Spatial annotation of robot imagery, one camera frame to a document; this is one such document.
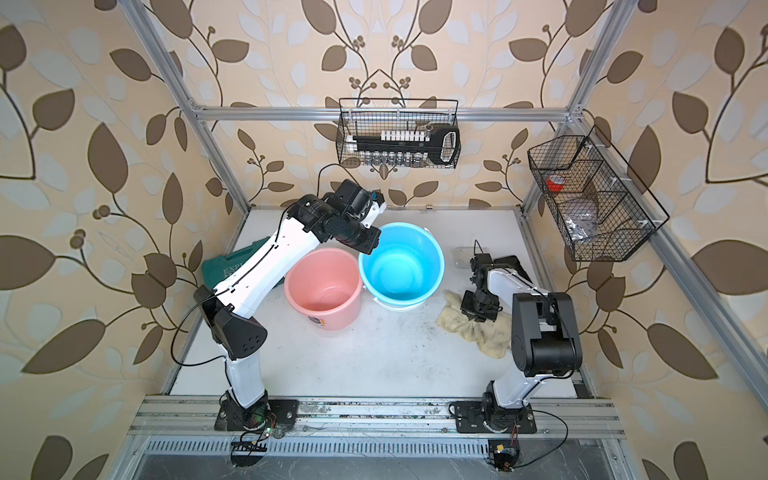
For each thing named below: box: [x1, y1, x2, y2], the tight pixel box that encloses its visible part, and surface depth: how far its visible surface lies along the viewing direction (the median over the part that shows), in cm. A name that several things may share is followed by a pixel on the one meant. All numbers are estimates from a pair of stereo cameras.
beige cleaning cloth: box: [436, 290, 512, 359], surface depth 90 cm
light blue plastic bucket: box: [358, 222, 446, 311], surface depth 79 cm
